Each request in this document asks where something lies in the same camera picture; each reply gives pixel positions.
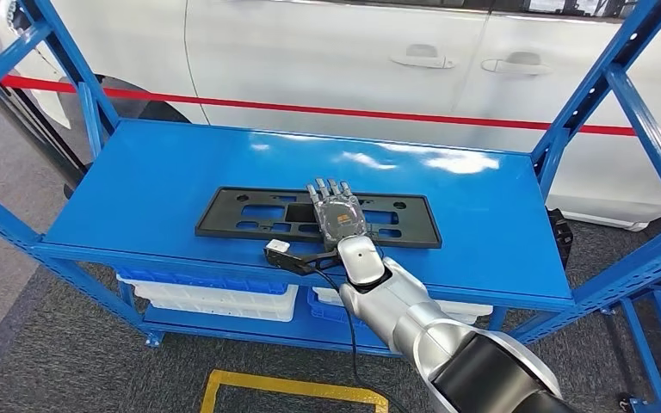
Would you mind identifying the black plastic panel part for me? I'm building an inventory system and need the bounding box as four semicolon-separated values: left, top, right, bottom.
195;187;442;250

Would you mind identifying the blue metal shelf rack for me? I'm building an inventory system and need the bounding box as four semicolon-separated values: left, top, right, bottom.
0;0;661;357

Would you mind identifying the blue wheeled shelf rack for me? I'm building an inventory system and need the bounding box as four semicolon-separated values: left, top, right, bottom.
598;279;661;413

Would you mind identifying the red barrier belt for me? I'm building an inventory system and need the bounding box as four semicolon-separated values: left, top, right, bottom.
0;74;661;142

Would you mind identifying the white car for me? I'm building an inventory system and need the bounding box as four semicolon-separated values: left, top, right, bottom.
0;0;661;232

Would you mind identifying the black camera cable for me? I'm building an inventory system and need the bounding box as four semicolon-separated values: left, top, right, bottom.
310;266;405;413

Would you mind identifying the black plastic bracket part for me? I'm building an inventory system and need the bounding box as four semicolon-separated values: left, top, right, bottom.
546;207;574;269

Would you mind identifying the black stanchion post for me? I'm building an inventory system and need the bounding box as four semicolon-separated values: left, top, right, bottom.
0;25;90;198

